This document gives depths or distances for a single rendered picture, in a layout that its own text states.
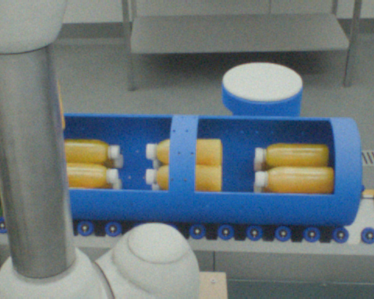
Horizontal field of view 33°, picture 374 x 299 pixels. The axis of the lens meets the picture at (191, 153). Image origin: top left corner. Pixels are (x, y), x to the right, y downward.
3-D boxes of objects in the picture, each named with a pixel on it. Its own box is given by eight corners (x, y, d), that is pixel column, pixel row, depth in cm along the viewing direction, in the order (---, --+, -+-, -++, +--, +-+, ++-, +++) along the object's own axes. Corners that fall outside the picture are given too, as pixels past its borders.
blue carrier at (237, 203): (351, 249, 162) (368, 160, 145) (19, 239, 166) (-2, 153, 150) (337, 181, 185) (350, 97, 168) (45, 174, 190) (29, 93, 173)
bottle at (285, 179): (329, 172, 165) (262, 170, 166) (333, 163, 158) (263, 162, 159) (330, 197, 162) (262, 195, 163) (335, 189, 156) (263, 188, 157)
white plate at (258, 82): (286, 59, 234) (286, 61, 235) (214, 67, 230) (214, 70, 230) (314, 93, 212) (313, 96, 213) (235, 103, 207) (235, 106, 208)
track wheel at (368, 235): (379, 226, 162) (377, 226, 164) (361, 226, 163) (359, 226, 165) (379, 244, 162) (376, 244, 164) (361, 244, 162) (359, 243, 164)
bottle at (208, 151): (220, 153, 168) (155, 152, 169) (220, 133, 164) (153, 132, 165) (220, 170, 163) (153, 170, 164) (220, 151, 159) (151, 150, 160)
